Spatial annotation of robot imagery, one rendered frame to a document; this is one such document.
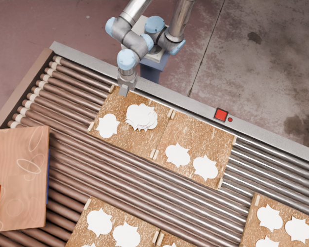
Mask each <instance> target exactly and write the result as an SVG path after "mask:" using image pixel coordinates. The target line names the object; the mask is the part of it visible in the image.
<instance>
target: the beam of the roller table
mask: <svg viewBox="0 0 309 247"><path fill-rule="evenodd" d="M49 49H52V50H53V51H54V52H55V54H56V56H60V57H62V58H64V59H65V60H68V61H70V62H72V63H75V64H77V65H79V66H82V67H84V68H87V69H89V70H91V71H94V72H96V73H98V74H101V75H103V76H105V77H108V78H110V79H113V80H115V81H118V80H117V76H118V74H119V73H118V67H116V66H113V65H111V64H109V63H106V62H104V61H102V60H99V59H97V58H94V57H92V56H90V55H88V54H85V53H83V52H81V51H78V50H76V49H73V48H71V47H69V46H66V45H64V44H61V43H59V42H57V41H54V42H53V44H52V45H51V46H50V48H49ZM134 89H135V90H138V91H140V92H142V93H145V94H147V95H150V96H152V97H154V98H157V99H159V100H161V101H164V102H166V103H168V104H171V105H173V106H176V107H178V108H180V109H183V110H185V111H187V112H190V113H192V114H194V115H197V116H199V117H201V118H204V119H206V120H208V121H211V122H213V123H215V124H218V125H220V126H223V127H225V128H227V129H230V130H232V131H234V132H237V133H239V134H241V135H244V136H246V137H248V138H251V139H253V140H255V141H258V142H260V143H262V144H265V145H267V146H270V147H272V148H274V149H277V150H279V151H281V152H284V153H286V154H288V155H291V156H293V157H295V158H298V159H300V160H303V161H305V162H307V163H309V148H308V147H306V146H304V145H302V144H299V143H297V142H295V141H292V140H290V139H287V138H285V137H283V136H280V135H278V134H276V133H273V132H271V131H268V130H266V129H264V128H261V127H259V126H257V125H254V124H252V123H249V122H247V121H245V120H242V119H240V118H237V117H235V116H233V115H230V114H228V116H227V119H226V122H225V123H223V122H221V121H218V120H216V119H213V117H214V114H215V111H216V108H214V107H211V106H209V105H206V104H204V103H202V102H199V101H197V100H195V99H192V98H190V97H187V96H185V95H183V94H180V93H178V92H175V91H173V90H171V89H168V88H166V87H164V86H161V85H159V84H156V83H154V82H152V81H149V80H147V79H145V78H142V77H140V76H137V84H136V86H135V88H134ZM229 117H231V118H232V122H229V121H228V118H229Z"/></svg>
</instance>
